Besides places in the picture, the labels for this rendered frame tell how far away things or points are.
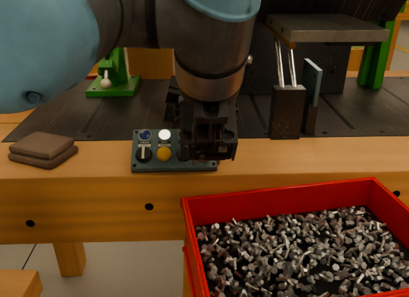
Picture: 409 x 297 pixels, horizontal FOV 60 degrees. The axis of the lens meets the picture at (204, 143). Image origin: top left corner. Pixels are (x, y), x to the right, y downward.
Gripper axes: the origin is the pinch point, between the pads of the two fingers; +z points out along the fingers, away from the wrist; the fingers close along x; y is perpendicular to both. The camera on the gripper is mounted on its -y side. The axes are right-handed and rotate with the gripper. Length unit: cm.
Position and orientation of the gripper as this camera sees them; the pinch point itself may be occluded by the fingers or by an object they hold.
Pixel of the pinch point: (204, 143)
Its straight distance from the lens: 57.9
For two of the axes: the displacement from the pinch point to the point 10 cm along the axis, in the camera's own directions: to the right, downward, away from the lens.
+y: 0.3, 8.9, -4.6
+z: -0.3, 4.6, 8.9
